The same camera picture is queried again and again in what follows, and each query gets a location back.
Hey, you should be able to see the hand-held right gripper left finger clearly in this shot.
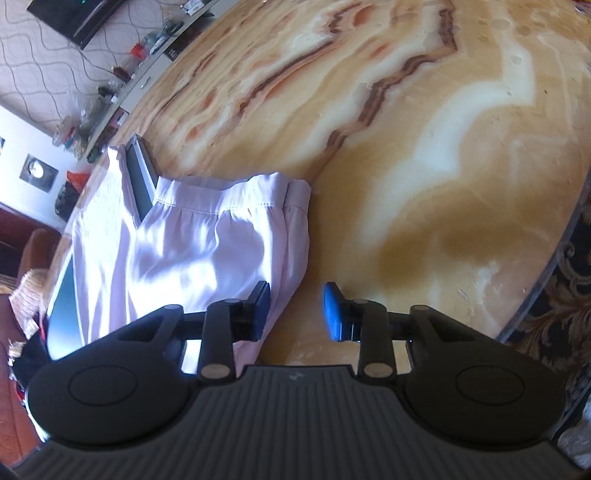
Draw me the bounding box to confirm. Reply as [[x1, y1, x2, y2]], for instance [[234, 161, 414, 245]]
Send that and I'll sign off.
[[117, 281, 271, 386]]

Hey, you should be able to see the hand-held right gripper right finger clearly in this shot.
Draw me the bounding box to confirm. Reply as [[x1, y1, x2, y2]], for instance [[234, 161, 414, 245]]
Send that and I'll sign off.
[[323, 282, 467, 385]]

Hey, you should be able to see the light pink garment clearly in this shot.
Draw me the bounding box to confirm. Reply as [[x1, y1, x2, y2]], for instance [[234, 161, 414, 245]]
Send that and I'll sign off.
[[39, 145, 311, 376]]

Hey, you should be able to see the dark patterned carpet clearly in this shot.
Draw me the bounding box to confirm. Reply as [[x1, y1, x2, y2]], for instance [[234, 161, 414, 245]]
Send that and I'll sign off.
[[498, 170, 591, 468]]

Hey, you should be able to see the beige knit blanket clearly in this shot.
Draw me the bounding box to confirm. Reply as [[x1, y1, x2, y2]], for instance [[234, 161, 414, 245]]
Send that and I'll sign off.
[[8, 270, 52, 325]]

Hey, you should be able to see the white television cabinet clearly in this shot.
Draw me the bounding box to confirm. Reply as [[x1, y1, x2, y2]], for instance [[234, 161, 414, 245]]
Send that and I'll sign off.
[[55, 0, 223, 163]]

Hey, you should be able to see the dark wooden door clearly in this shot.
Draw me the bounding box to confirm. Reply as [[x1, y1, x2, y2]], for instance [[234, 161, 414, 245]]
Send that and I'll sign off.
[[0, 202, 52, 278]]

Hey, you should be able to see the black television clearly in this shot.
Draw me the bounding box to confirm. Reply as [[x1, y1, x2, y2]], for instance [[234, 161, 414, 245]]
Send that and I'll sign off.
[[27, 0, 128, 49]]

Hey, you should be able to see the wall poster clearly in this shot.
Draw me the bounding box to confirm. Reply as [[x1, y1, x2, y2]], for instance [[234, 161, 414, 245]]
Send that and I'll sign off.
[[20, 153, 60, 191]]

